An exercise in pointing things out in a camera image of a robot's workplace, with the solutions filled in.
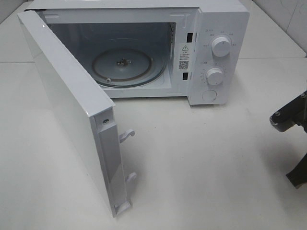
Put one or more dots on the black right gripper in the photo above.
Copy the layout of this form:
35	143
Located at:
293	113

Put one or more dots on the round door release button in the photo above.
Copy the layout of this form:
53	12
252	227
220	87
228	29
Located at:
209	95

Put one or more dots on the white timer knob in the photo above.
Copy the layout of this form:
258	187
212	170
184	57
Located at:
214	76

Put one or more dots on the white microwave door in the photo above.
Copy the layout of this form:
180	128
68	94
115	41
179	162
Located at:
83	109

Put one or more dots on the upper white power knob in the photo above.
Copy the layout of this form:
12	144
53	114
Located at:
221	46

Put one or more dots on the white microwave oven body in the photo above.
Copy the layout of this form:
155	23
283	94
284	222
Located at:
180	30

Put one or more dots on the glass microwave turntable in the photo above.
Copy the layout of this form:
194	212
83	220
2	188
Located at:
127	67

